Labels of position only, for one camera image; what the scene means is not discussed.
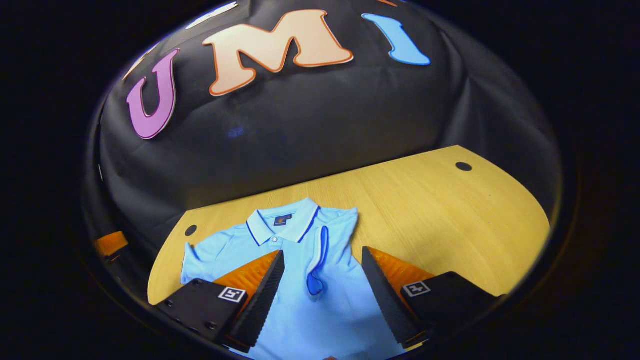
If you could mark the black backdrop cloth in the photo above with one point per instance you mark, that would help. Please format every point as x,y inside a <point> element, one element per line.
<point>300,130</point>

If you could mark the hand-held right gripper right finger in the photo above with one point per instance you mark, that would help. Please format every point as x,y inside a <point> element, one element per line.
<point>387,305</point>

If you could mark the light blue T-shirt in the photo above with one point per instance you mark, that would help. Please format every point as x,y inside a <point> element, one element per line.
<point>300,240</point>

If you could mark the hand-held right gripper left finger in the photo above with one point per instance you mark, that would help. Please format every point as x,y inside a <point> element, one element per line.
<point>262,305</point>

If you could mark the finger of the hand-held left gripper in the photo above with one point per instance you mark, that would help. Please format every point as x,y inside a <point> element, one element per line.
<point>111,243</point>

